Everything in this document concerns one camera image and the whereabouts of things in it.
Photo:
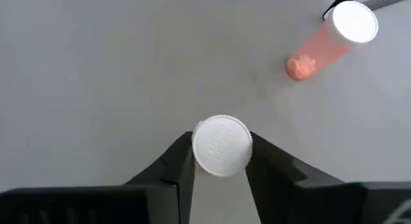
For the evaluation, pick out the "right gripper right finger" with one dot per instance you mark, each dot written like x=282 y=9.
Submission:
x=305 y=198

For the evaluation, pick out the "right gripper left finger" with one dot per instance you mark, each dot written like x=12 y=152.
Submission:
x=144 y=198

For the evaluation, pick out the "salmon pink medicine bottle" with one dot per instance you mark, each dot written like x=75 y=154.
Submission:
x=321 y=47

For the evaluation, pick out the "large orange medicine bottle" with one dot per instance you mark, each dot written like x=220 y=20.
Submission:
x=221 y=145

